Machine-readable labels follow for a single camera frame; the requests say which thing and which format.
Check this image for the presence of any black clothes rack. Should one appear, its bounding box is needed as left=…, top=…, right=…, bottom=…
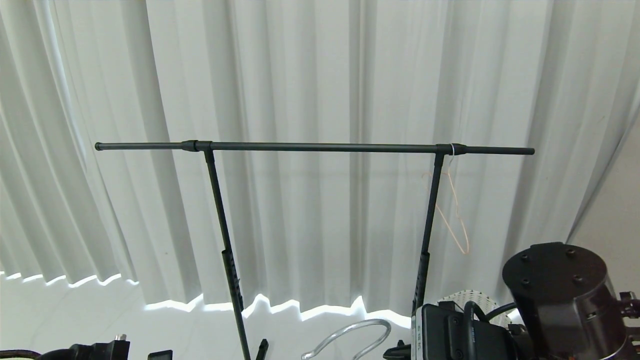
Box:
left=95, top=140, right=535, bottom=360

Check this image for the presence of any black cable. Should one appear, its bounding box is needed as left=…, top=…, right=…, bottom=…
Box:
left=0, top=349, right=42, bottom=360
left=462, top=300, right=516, bottom=328

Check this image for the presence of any pink clothes hanger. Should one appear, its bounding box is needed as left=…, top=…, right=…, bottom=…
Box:
left=424, top=152, right=471, bottom=256
left=301, top=319, right=392, bottom=360

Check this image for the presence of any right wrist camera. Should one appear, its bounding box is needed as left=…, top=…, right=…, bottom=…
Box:
left=411, top=301, right=518, bottom=360

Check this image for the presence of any white curtain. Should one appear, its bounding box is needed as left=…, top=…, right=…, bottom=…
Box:
left=0, top=0, right=640, bottom=321

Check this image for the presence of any white laundry basket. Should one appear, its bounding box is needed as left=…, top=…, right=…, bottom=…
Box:
left=437, top=289, right=499, bottom=327

